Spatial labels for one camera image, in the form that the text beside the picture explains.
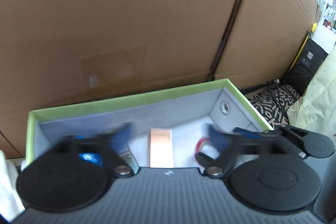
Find light green cardboard box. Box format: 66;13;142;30
26;79;271;168

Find purple tall box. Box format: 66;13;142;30
119;144;139;174

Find black yellow case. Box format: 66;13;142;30
282;23;329;96

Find copper long box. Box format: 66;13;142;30
149;128;174;168

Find large brown cardboard box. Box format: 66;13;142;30
1;0;317;158

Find red tape roll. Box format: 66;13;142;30
195;137;216;155

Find blue square tin box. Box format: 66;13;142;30
79;153;103;166

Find white pink gloves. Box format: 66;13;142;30
0;151;25;222

